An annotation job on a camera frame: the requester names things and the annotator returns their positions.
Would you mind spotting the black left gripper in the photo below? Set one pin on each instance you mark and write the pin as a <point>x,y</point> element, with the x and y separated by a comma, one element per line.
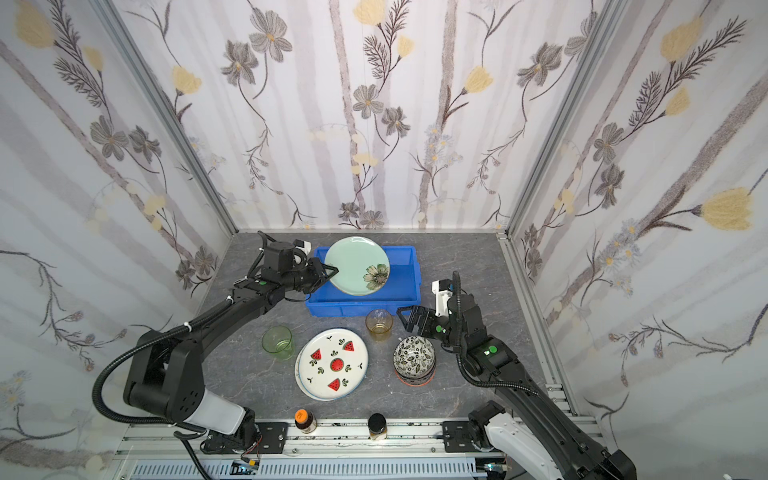
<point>315,278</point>

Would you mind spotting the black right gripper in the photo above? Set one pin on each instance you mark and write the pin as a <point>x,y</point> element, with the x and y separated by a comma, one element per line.
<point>424,321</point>

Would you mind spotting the green floral plate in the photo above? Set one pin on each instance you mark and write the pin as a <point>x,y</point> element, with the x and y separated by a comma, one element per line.
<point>363,266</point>

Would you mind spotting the watermelon pattern white plate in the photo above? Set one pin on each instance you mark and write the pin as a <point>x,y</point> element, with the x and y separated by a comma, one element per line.
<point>331,365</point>

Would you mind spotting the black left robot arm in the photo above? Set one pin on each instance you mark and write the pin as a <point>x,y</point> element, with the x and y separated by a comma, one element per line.
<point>166,379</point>

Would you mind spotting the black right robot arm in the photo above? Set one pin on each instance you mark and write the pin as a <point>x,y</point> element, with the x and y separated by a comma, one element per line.
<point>535,433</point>

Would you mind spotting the blue plastic bin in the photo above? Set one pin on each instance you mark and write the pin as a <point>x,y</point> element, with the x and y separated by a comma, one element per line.
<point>402,289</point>

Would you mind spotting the amber glass cup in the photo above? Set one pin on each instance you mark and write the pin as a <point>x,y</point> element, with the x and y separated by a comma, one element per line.
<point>379,323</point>

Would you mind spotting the black white patterned bowl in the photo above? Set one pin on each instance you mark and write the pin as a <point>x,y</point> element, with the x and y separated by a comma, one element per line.
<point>414,357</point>

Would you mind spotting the green glass cup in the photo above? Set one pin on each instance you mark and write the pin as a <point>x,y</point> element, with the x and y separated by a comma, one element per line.
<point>278,342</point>

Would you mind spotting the black lid jar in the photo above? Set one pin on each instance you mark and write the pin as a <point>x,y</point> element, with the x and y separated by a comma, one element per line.
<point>377,427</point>

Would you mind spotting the orange lid jar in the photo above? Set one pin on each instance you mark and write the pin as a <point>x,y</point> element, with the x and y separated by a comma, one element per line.
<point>305,421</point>

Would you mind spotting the aluminium rail frame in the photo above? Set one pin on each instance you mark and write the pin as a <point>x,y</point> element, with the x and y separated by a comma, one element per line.
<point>415,448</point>

